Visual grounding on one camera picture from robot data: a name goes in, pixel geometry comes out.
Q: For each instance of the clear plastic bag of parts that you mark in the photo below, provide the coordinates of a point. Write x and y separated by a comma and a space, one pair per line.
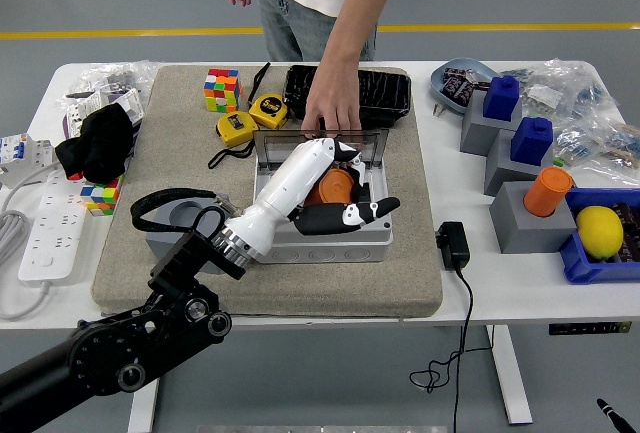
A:
115, 78

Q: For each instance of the pale blue bowl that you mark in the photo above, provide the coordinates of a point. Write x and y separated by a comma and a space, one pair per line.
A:
442, 95

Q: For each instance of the white table leg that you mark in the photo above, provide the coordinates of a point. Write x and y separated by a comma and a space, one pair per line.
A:
512, 378
145, 403

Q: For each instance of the black plastic tray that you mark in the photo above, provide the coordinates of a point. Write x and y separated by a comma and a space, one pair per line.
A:
385, 93

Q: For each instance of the white breaker in bag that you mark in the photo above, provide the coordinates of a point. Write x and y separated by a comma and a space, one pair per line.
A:
75, 115

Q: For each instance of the yellow tape measure photo label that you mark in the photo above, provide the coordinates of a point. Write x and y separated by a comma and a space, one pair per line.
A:
235, 128

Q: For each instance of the white blue circuit breaker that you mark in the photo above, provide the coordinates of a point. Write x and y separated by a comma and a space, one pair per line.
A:
20, 150

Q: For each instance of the dark snack packets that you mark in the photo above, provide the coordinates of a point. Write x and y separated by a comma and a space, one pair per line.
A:
457, 85

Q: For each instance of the white power strip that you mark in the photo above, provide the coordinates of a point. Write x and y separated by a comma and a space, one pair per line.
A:
50, 233

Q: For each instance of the small colourful puzzle cube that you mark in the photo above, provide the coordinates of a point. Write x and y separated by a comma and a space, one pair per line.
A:
100, 198

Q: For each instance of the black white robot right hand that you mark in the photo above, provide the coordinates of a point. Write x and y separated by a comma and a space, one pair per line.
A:
615, 418

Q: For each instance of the orange cylinder battery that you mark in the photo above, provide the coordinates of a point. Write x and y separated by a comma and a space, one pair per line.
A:
547, 193
332, 190

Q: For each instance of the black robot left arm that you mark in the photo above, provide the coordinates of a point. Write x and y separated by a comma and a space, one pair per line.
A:
125, 343

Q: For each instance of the large colourful puzzle cube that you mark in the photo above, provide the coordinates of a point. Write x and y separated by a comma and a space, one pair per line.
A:
222, 90

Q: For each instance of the person's left hand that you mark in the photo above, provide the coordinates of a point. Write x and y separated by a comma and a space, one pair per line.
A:
332, 103

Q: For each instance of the blue plastic bin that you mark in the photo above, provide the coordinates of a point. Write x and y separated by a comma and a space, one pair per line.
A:
580, 268

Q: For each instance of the black cloth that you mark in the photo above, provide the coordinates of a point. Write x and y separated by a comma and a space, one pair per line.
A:
100, 143

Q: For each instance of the yellow tape measure black label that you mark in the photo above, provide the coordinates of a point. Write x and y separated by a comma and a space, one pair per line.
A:
267, 109

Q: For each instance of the small metal clip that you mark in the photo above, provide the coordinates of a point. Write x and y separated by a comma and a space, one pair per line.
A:
438, 110

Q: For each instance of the grey electrical enclosure box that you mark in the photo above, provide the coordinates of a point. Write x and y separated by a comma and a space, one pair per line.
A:
325, 253

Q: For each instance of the dark packets in bin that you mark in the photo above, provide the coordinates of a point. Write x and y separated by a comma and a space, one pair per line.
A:
631, 233

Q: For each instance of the blue plastic block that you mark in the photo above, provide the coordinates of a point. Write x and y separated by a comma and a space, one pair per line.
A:
502, 100
531, 145

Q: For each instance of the black table control panel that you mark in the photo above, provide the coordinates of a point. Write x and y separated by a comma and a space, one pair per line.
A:
590, 329

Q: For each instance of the person's left forearm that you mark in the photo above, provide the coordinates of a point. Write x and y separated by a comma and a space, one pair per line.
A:
360, 28

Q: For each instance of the yellow lemon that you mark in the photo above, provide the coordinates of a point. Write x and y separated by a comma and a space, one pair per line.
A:
600, 233

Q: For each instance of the white purple packaging box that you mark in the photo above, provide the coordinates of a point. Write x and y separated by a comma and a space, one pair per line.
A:
127, 103

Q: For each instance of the transparent hinged box lid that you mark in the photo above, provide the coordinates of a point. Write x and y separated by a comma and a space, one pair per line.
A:
272, 150

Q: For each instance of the black power adapter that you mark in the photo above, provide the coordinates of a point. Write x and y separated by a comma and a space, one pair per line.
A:
455, 248

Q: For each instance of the grey holder block with hole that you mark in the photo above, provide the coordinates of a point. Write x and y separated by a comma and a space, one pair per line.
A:
160, 248

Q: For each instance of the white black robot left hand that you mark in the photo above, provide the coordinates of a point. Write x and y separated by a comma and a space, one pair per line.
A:
295, 183

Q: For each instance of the clear bag of blue parts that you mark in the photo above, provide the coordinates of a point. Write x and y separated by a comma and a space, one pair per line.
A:
565, 88
605, 148

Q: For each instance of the grey-brown fabric mat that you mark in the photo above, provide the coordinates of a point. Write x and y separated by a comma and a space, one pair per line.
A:
300, 288

